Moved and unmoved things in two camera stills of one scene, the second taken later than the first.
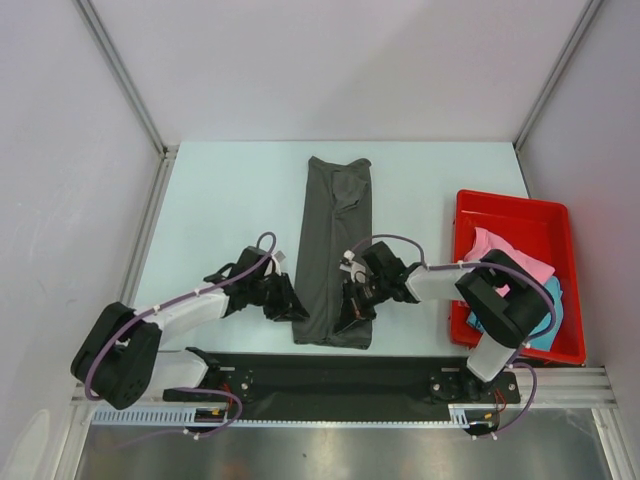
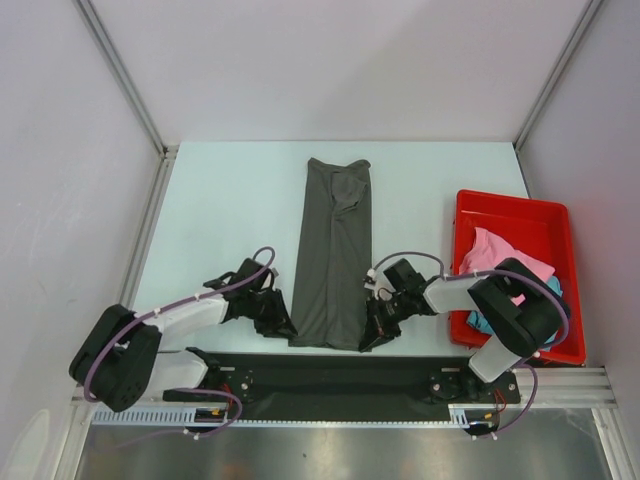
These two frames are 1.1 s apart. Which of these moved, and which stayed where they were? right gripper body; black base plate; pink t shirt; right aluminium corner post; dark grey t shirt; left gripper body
Moved: left gripper body; right gripper body
Stayed: pink t shirt; dark grey t shirt; black base plate; right aluminium corner post
